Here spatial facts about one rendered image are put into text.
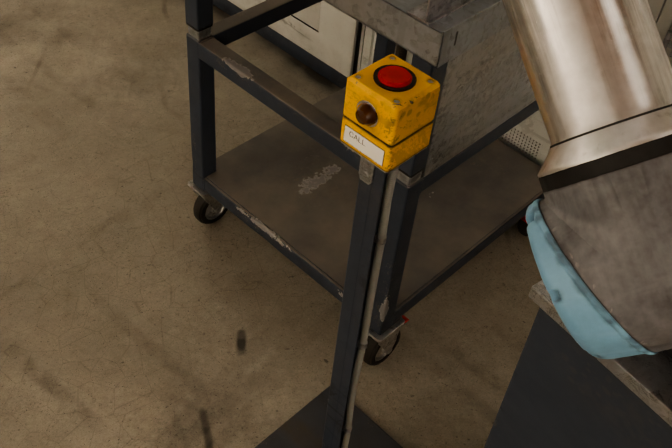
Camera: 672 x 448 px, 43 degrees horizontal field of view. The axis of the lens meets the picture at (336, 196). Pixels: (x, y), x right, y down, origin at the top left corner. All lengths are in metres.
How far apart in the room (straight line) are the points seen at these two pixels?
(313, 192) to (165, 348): 0.46
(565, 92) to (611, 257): 0.14
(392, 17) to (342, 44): 1.15
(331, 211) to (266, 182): 0.17
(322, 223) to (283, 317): 0.22
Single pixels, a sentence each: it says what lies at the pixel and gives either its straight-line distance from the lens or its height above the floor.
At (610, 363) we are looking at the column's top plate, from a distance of 0.96.
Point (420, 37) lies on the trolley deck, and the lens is 1.20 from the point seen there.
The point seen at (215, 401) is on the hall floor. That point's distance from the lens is 1.74.
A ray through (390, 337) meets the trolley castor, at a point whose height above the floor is 0.10.
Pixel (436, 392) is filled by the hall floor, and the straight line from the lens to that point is 1.79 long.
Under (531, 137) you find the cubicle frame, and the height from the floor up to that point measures 0.21.
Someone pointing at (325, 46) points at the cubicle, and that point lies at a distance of 2.42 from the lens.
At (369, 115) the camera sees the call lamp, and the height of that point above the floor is 0.88.
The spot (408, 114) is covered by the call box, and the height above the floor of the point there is 0.88.
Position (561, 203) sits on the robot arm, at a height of 1.00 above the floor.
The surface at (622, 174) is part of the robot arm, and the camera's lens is 0.68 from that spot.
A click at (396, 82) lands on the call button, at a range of 0.96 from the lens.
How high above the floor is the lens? 1.47
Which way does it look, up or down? 44 degrees down
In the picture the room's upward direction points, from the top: 7 degrees clockwise
